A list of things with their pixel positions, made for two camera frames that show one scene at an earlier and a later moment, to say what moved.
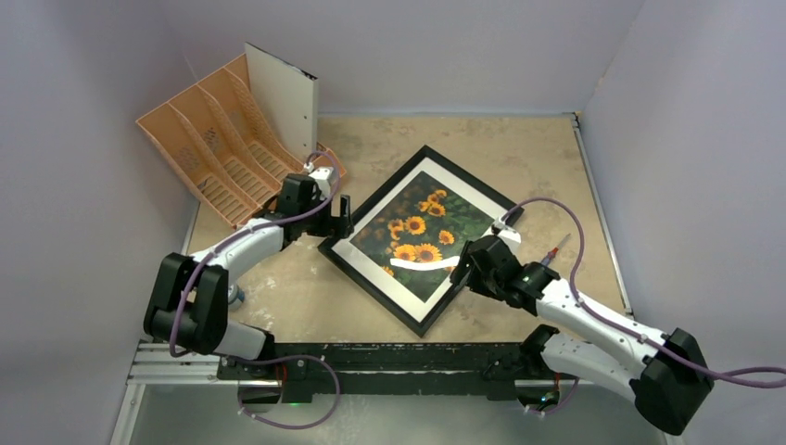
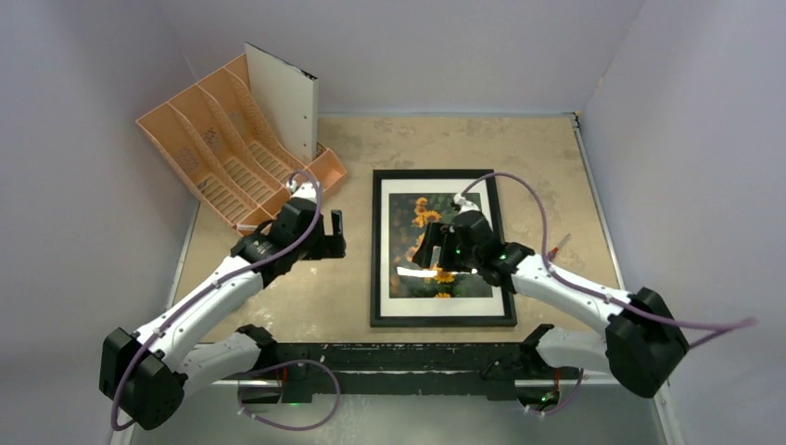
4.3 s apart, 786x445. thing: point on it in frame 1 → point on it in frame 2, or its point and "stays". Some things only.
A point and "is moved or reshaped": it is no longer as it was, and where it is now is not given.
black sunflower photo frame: [409, 235] is moved or reshaped
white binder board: [287, 96] stays
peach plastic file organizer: [215, 136] stays
